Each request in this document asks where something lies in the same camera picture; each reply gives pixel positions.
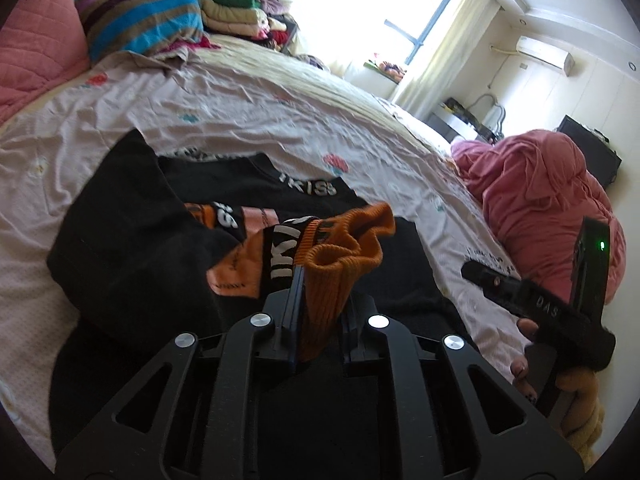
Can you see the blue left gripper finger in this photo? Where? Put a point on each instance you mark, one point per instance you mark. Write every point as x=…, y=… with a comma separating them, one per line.
x=289, y=325

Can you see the black sweater with orange cuffs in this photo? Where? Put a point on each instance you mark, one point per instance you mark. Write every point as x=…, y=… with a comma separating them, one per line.
x=155, y=246

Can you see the stack of folded clothes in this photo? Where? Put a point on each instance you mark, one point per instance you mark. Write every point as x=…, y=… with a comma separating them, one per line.
x=265, y=22

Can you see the person's right hand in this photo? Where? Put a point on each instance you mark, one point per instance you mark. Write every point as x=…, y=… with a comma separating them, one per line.
x=582, y=421

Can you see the crumpled pink blanket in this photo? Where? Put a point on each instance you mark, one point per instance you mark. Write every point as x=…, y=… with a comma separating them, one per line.
x=534, y=190

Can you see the white side table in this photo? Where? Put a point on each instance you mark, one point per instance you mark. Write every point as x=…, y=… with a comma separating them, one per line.
x=481, y=121

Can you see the floral pale pink bedsheet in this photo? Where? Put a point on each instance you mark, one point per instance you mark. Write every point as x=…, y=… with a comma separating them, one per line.
x=237, y=99

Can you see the white curtain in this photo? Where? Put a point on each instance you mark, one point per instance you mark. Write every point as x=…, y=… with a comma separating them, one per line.
x=446, y=50

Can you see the striped knitted pillow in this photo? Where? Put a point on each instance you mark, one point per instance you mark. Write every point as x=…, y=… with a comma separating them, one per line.
x=141, y=26

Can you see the pink quilted pillow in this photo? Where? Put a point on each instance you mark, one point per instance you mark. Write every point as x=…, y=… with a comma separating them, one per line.
x=43, y=45

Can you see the white wall air conditioner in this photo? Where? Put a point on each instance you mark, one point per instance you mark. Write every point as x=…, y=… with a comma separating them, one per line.
x=546, y=53

